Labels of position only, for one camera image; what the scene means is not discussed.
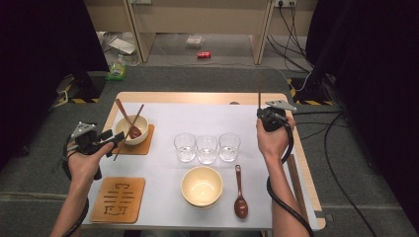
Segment green packet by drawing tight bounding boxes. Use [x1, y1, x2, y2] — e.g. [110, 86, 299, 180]
[106, 62, 127, 82]

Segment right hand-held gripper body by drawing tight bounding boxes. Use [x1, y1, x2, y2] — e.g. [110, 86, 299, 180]
[256, 99, 297, 132]

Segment beige desk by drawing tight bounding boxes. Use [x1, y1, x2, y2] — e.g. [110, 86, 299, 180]
[83, 0, 319, 65]

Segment black floor cable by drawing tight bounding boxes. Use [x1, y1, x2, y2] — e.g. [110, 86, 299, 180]
[293, 110, 378, 237]

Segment clear drinking glass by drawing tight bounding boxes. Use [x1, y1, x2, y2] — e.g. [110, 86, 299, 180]
[218, 131, 242, 163]
[173, 131, 198, 163]
[196, 134, 219, 165]

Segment square wooden coaster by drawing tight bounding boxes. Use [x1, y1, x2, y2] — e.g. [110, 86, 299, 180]
[90, 176, 146, 224]
[113, 123, 155, 156]

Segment white paper sheets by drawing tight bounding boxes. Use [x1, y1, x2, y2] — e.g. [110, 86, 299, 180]
[108, 36, 137, 55]

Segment white table mat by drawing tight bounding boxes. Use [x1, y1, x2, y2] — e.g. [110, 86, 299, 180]
[82, 102, 320, 231]

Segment clear plastic box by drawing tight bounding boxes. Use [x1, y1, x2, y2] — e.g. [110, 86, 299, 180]
[185, 35, 206, 49]

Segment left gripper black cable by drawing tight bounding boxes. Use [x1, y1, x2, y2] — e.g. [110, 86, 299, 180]
[60, 132, 91, 237]

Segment brown wooden spoon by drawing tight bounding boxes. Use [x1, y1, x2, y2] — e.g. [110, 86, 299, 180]
[115, 98, 142, 140]
[233, 164, 249, 220]

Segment black curtain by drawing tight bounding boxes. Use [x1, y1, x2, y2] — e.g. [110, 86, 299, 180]
[0, 0, 110, 166]
[305, 0, 419, 225]

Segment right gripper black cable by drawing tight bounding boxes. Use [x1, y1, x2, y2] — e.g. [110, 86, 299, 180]
[266, 113, 315, 237]

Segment thin brown chopstick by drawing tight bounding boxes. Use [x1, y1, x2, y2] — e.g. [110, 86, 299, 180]
[113, 104, 145, 162]
[257, 73, 263, 111]

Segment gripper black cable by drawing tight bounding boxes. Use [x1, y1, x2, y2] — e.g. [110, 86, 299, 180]
[266, 113, 315, 237]
[60, 132, 91, 237]

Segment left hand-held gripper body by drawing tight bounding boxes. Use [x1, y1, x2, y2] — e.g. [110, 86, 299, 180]
[70, 121, 107, 156]

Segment person's right hand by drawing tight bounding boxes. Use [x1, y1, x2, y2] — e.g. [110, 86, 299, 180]
[256, 115, 296, 159]

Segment cream ceramic bowl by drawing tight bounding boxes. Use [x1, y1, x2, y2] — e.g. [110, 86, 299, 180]
[114, 114, 150, 146]
[180, 165, 224, 208]
[184, 200, 220, 211]

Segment black stand base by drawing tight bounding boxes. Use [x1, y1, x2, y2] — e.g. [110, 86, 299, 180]
[52, 70, 107, 105]
[289, 77, 335, 107]

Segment black power cable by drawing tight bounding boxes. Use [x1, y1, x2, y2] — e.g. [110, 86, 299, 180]
[266, 3, 314, 72]

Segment person's left hand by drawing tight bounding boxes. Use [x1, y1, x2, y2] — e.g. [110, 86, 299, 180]
[67, 142, 115, 186]

